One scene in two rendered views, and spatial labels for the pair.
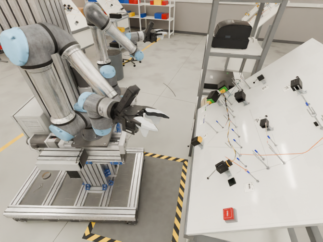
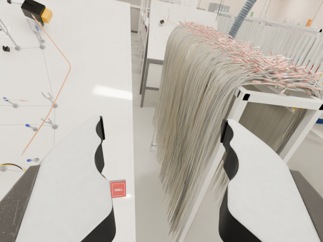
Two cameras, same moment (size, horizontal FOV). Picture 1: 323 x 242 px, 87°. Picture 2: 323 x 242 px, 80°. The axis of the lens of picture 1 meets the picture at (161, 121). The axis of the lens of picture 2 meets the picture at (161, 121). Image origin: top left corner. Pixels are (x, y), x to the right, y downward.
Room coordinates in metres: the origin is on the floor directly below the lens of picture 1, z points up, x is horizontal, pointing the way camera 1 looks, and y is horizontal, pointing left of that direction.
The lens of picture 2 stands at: (0.48, 0.09, 1.64)
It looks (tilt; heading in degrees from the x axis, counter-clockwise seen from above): 31 degrees down; 235
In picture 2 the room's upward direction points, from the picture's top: 12 degrees clockwise
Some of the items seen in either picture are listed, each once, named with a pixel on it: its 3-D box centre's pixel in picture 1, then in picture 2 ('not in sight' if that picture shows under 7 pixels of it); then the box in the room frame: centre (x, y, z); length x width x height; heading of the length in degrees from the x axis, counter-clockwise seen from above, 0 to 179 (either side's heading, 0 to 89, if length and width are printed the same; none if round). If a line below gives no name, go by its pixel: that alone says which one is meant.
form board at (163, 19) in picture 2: not in sight; (178, 60); (-1.58, -2.78, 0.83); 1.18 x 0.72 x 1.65; 159
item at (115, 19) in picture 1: (118, 32); not in sight; (6.18, 1.42, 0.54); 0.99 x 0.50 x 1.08; 162
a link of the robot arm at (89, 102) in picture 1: (94, 103); not in sight; (0.56, 0.27, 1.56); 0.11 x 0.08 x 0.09; 63
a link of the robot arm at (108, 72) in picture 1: (108, 75); not in sight; (1.30, 0.43, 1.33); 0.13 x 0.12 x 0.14; 25
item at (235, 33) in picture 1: (229, 33); not in sight; (1.65, -0.61, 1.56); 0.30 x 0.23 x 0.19; 79
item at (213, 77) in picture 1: (217, 79); not in sight; (1.69, -0.61, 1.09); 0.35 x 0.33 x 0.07; 167
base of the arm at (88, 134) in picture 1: (92, 127); not in sight; (0.79, 0.44, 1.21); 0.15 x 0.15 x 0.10
